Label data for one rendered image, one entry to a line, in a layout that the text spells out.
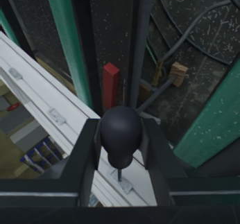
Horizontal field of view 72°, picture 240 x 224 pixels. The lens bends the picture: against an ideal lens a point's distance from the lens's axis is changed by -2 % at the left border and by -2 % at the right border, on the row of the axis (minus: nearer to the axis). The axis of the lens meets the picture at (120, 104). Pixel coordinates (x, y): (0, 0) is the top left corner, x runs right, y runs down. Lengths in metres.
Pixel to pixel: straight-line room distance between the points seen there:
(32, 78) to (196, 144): 0.41
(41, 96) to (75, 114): 0.10
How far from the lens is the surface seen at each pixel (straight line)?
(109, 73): 0.69
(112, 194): 0.73
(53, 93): 0.43
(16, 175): 12.61
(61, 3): 0.23
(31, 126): 9.85
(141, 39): 0.59
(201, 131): 0.17
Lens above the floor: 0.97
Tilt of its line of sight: 26 degrees down
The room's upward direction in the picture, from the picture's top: 131 degrees counter-clockwise
